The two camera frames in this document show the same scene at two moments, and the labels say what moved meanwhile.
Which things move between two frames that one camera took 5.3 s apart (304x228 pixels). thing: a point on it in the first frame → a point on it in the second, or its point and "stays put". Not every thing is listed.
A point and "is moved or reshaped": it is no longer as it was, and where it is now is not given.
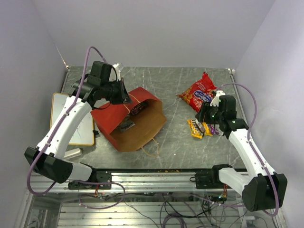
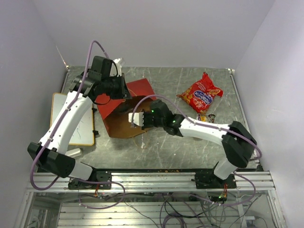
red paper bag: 127,126 is moved or reshaped
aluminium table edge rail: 232,71 stays put
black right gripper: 202,116 → 145,125
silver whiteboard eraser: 72,153 stays put
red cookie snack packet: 198,93 stays put
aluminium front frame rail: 132,183 stays put
